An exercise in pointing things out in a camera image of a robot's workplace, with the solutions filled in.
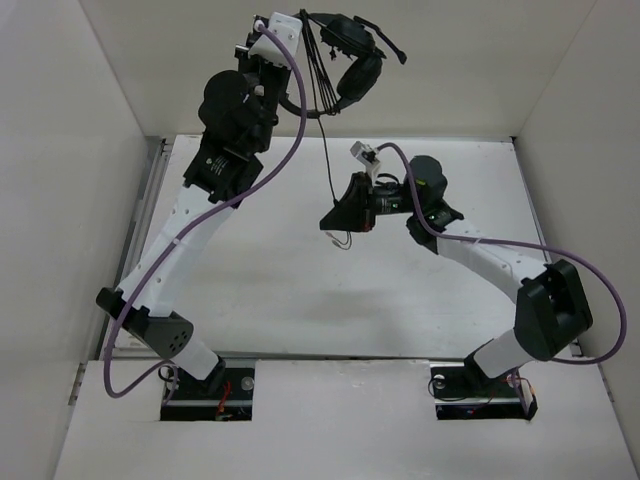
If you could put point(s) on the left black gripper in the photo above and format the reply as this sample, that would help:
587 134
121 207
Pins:
248 62

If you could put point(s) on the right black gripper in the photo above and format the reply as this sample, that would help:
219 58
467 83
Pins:
357 208

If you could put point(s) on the black headphones with cable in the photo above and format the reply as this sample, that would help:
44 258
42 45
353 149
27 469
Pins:
354 38

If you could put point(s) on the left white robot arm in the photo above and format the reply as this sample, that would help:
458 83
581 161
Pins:
143 303

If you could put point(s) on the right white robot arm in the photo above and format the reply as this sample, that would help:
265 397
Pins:
551 309

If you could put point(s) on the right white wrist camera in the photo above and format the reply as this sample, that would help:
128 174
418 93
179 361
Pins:
368 156

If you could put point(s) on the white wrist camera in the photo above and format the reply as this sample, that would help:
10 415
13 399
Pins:
368 156
278 39

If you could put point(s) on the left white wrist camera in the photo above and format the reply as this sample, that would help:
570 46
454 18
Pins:
278 39

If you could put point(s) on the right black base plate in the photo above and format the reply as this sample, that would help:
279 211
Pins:
510 396

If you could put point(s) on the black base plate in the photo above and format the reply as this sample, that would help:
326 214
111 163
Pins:
510 396
190 402

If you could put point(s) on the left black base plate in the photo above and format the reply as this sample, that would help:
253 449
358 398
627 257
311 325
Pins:
190 402

